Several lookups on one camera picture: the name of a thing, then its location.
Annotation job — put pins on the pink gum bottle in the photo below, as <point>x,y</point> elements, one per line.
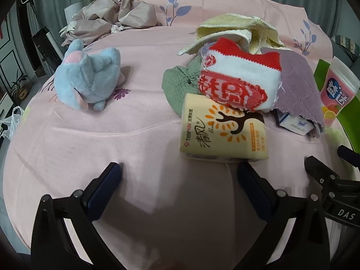
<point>339,90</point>

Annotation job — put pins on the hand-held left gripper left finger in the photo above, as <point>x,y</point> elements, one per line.
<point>104,191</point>

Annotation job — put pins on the purple towel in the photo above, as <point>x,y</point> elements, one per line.
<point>298,84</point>

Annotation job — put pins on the crumpled beige satin cloth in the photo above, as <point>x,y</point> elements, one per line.
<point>126,14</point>

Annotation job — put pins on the grey sofa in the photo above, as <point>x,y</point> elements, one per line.
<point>346,47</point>

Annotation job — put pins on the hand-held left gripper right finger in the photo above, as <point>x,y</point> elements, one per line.
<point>253,191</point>

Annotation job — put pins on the pink printed bedsheet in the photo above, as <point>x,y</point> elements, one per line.
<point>112,135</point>

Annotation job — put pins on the red and white knitted cloth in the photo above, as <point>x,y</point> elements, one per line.
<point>242,70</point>

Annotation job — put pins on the blue tissue pack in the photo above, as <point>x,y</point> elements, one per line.
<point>295,123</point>

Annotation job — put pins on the green towel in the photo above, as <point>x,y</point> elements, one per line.
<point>177,90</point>

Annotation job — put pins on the yellow towel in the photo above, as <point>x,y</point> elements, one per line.
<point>225,25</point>

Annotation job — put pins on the black upright vacuum cleaner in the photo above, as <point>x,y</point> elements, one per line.
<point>42,42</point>

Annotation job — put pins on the yellow tissue pack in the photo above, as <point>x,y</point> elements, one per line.
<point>213,129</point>

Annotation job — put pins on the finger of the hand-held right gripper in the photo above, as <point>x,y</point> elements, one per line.
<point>317,170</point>
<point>348,153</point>

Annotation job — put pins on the green box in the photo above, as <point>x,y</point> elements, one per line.
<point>320,73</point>

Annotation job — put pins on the white plastic bag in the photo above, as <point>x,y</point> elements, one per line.
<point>12,121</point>

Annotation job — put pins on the potted plant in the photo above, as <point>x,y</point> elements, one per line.
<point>20,88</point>

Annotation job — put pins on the blue plush toy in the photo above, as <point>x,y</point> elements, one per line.
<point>84,78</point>

